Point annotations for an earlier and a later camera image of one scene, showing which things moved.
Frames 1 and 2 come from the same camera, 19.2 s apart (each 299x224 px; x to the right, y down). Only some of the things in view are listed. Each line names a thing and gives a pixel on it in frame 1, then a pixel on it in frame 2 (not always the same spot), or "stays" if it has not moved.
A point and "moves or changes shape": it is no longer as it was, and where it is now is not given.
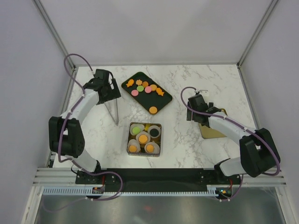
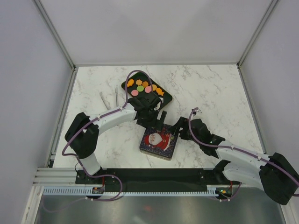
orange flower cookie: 138,82 stays
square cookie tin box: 144,139 to 160,144
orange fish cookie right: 159,91 stays
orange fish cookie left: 130,83 stays
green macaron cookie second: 140,88 stays
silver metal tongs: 112,107 moves or changes shape
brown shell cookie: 145,84 stays
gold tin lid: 207,132 moves or changes shape
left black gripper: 114,94 to 156,123
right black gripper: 188,115 to 180,123
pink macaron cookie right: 148,89 stays
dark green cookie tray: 149,95 stays
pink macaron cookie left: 134,93 stays
